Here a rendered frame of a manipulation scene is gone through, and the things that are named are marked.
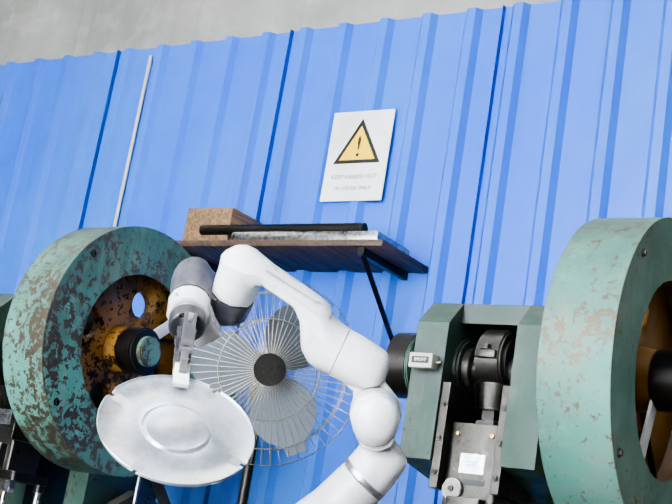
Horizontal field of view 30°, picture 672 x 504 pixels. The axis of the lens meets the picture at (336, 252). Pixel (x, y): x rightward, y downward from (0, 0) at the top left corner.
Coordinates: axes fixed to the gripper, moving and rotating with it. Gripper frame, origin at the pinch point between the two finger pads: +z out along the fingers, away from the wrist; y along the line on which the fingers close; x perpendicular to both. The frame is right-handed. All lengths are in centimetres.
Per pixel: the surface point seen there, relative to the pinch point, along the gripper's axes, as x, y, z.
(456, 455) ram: 80, -53, -57
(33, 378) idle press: -34, -99, -114
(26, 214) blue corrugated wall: -65, -192, -353
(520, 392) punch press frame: 90, -30, -58
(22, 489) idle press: -33, -175, -145
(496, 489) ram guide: 88, -50, -43
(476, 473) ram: 84, -53, -51
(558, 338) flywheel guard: 85, 0, -40
